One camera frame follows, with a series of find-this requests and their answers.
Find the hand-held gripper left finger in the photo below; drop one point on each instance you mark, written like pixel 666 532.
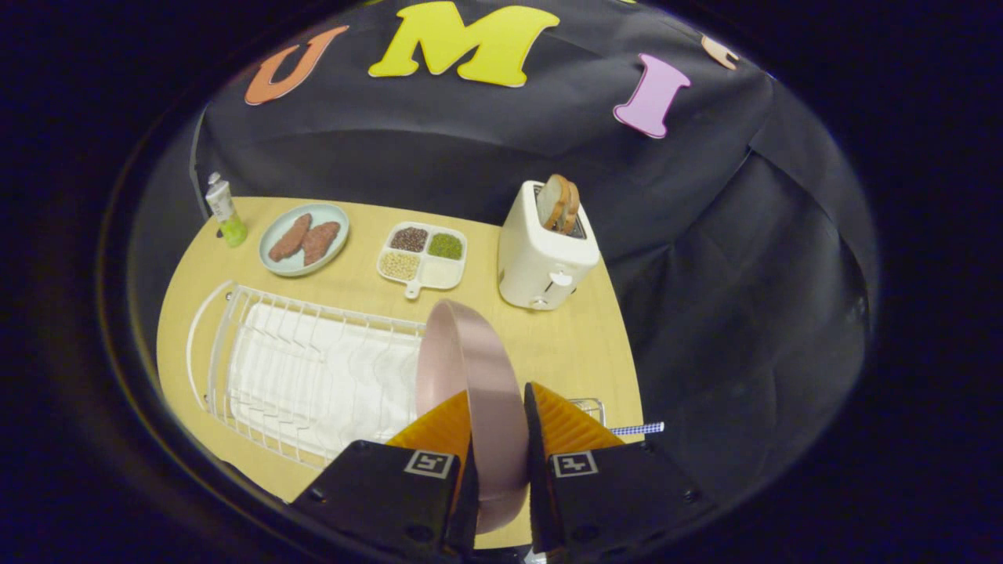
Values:
pixel 462 517

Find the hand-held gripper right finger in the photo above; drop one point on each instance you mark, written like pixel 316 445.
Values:
pixel 537 470

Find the pink plate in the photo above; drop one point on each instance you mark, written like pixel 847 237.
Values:
pixel 494 392

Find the white divided grain dish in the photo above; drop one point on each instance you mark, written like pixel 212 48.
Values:
pixel 439 274

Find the light blue plate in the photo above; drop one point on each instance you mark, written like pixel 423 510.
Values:
pixel 317 211

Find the green dish soap bottle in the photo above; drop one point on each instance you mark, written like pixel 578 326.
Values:
pixel 223 207

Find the white toaster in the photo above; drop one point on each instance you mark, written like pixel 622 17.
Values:
pixel 537 258

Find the black backdrop cloth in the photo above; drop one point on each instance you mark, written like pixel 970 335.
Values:
pixel 705 274

